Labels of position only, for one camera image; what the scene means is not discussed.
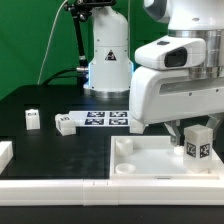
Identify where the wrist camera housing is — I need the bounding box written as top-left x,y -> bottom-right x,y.
135,36 -> 206,70

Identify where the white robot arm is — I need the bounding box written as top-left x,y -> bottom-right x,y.
84,0 -> 224,142

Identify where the white marker base plate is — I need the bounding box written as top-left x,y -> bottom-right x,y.
69,110 -> 129,127

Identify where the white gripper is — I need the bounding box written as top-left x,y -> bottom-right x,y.
129,67 -> 224,146

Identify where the grey cable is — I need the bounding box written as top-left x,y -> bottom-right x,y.
37,0 -> 69,86

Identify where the white square table top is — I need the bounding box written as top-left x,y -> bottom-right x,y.
110,136 -> 224,180

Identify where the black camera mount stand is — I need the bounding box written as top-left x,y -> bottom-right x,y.
64,0 -> 116,87

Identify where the white obstacle fence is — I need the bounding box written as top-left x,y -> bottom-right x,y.
0,139 -> 224,207

